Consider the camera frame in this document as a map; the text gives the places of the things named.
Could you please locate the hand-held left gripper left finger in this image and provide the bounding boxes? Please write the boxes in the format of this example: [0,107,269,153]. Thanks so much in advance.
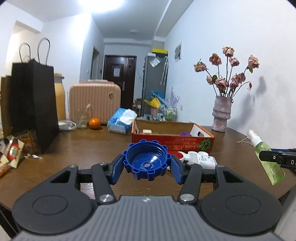
[48,154,127,205]

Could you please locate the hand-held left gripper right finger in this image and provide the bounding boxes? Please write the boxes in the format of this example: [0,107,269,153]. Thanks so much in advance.
[170,156,246,205]

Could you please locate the green spray bottle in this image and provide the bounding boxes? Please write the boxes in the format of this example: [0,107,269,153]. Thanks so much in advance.
[247,129,286,185]

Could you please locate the red orange cardboard box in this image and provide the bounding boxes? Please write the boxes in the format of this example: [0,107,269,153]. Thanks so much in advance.
[131,119,216,153]

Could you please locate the blue ridged plastic cap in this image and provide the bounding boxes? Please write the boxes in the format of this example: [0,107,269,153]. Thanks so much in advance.
[122,140,172,181]

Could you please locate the white plastic bottle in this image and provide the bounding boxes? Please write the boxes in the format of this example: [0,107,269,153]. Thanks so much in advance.
[184,151,218,171]

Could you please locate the red round lid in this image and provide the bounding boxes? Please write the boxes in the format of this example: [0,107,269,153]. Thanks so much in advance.
[168,150,186,161]

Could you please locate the blue tissue pack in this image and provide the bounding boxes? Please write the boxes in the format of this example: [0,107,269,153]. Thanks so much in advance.
[107,108,138,135]

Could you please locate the orange fruit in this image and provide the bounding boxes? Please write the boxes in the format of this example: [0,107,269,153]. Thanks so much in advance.
[89,118,101,130]

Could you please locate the clear drinking glass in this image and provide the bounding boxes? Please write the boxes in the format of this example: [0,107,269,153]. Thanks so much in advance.
[73,107,88,129]

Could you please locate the pink textured vase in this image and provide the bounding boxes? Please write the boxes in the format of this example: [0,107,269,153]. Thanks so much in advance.
[212,95,233,133]

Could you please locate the clear drinking straw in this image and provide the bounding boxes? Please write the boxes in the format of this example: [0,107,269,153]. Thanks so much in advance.
[82,103,91,119]

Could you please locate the pink ribbed suitcase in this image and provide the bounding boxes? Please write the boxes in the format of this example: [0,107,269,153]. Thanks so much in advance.
[69,80,122,126]

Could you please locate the purple striped item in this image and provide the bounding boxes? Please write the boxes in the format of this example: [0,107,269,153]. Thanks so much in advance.
[170,88,180,107]

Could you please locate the grey refrigerator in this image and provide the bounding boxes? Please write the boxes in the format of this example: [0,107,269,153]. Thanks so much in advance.
[142,54,167,117]

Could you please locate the dark brown entrance door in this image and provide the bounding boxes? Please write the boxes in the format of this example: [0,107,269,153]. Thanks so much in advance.
[103,55,137,110]

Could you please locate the dried pink roses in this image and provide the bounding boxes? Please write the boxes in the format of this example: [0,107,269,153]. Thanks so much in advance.
[194,46,260,99]

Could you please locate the yellow thermos jug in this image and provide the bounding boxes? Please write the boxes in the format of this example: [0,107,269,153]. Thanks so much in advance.
[54,72,66,121]

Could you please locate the orange snack packet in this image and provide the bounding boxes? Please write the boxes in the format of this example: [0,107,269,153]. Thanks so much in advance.
[13,129,39,154]

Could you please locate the white folded umbrella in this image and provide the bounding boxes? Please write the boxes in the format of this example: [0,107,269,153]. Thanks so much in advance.
[160,56,168,85]

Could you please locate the black paper bag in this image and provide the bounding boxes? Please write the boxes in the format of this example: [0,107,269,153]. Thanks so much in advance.
[10,38,60,155]

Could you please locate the red white snack packet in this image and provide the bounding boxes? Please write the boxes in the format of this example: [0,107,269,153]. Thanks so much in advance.
[0,136,25,169]

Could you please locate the grey side door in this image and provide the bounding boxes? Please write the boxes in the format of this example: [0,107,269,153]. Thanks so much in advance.
[92,46,101,80]

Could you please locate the wire rack with bottles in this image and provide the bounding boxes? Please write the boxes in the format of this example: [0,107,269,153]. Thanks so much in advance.
[159,105,179,121]

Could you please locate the white charger with cable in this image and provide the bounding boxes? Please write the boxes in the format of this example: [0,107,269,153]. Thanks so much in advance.
[58,120,77,131]

